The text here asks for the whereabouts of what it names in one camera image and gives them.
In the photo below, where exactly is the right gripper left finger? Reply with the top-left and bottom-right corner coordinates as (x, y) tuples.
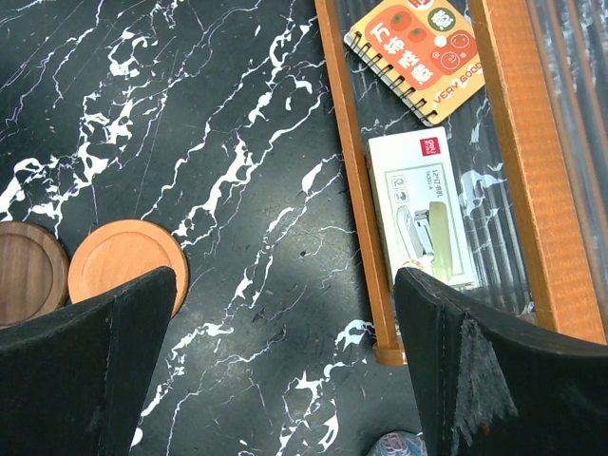
(1, 267), (177, 455)

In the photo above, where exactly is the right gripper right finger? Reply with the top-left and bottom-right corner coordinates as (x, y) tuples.
(393, 268), (607, 455)

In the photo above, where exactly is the dark wood coaster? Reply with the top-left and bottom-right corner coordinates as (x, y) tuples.
(1, 221), (69, 328)

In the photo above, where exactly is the light wood coaster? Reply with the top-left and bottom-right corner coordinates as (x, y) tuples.
(67, 219), (189, 314)

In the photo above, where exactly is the white stapler box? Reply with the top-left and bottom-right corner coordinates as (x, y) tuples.
(368, 126), (475, 289)

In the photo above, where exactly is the wooden shelf rack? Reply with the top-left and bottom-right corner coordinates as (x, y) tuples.
(314, 1), (604, 367)

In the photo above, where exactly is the orange spiral notebook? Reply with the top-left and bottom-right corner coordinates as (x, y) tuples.
(344, 0), (485, 127)

